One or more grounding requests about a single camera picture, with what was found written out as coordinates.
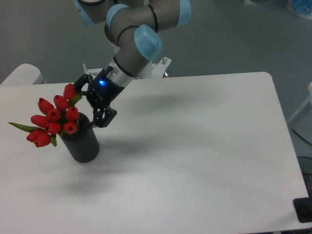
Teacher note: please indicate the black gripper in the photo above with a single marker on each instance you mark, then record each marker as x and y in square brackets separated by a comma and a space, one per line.
[101, 91]

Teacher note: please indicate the red tulip bouquet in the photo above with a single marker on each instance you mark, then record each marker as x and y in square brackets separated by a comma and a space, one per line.
[58, 119]

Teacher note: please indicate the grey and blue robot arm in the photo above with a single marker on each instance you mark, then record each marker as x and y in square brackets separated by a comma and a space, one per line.
[134, 29]

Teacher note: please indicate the black ribbed vase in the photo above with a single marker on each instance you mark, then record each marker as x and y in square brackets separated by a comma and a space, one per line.
[82, 145]

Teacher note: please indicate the white chair back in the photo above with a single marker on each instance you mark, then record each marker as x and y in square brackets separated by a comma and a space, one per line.
[25, 74]

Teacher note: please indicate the blue plastic bag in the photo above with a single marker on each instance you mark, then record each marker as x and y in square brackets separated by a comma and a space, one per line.
[302, 8]

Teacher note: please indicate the black clamp at table edge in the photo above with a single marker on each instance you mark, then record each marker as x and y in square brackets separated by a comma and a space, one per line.
[303, 208]

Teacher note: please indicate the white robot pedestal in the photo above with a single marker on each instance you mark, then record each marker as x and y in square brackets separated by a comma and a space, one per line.
[152, 70]

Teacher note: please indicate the white furniture frame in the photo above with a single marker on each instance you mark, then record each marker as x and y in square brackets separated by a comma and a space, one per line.
[302, 109]

